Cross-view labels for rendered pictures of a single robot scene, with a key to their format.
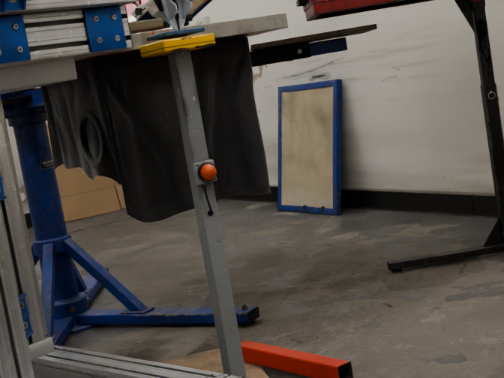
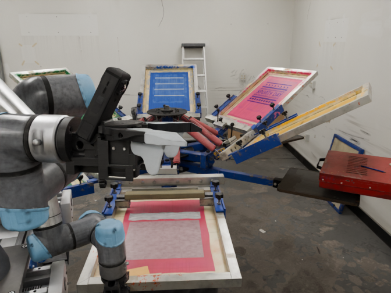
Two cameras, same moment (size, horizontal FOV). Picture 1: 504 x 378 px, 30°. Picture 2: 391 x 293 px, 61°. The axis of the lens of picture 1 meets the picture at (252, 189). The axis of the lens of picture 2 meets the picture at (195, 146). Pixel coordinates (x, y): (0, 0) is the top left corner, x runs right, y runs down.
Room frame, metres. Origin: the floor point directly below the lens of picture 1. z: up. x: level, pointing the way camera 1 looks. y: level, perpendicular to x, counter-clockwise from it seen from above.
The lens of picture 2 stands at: (1.51, -0.45, 1.80)
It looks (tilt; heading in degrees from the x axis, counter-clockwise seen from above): 18 degrees down; 26
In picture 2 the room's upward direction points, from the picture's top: straight up
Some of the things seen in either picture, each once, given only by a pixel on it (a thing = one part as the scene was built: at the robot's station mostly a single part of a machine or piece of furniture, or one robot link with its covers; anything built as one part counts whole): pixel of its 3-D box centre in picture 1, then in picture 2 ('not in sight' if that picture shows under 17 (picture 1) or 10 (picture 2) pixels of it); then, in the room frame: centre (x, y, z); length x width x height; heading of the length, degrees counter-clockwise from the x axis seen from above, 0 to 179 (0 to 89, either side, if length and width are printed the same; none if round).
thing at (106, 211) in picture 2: not in sight; (112, 204); (2.76, 0.64, 0.97); 0.30 x 0.05 x 0.07; 29
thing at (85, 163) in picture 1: (85, 124); not in sight; (2.55, 0.42, 0.79); 0.46 x 0.09 x 0.33; 29
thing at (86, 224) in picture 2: not in sight; (90, 229); (2.15, 0.20, 1.28); 0.11 x 0.11 x 0.08; 64
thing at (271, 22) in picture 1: (127, 50); (163, 227); (2.69, 0.28, 0.97); 0.79 x 0.58 x 0.04; 29
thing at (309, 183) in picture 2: (197, 66); (252, 177); (3.60, 0.13, 0.91); 1.34 x 0.40 x 0.08; 89
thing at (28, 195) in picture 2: not in sight; (28, 190); (1.86, 0.04, 1.56); 0.11 x 0.08 x 0.11; 18
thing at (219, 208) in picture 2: not in sight; (217, 201); (3.03, 0.16, 0.97); 0.30 x 0.05 x 0.07; 29
